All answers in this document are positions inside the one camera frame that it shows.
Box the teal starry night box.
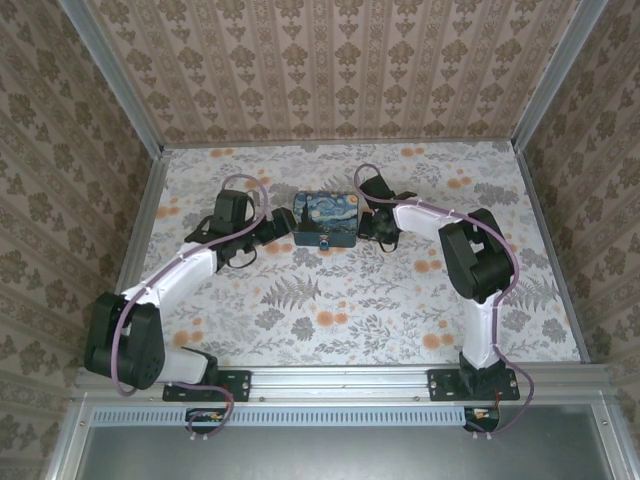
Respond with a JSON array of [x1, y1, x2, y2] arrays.
[[291, 191, 360, 249]]

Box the black controller board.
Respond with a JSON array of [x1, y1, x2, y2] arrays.
[[463, 407, 501, 432], [184, 407, 226, 432]]

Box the grey metal panel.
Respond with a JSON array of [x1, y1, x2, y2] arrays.
[[74, 424, 606, 480]]

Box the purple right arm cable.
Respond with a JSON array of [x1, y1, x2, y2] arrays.
[[353, 163, 535, 441]]

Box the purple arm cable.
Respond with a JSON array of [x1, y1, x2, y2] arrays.
[[353, 163, 535, 441], [113, 172, 274, 441]]

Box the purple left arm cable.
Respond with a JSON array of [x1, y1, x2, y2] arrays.
[[113, 172, 274, 441]]

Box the aluminium side rail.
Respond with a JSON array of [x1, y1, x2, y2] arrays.
[[512, 148, 596, 365], [74, 148, 171, 386]]

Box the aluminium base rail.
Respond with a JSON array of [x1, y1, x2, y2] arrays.
[[74, 363, 614, 404]]

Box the aluminium frame post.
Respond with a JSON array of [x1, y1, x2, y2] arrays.
[[512, 0, 609, 151], [59, 0, 166, 154]]

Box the slotted grey cable duct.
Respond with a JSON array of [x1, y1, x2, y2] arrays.
[[92, 405, 501, 427]]

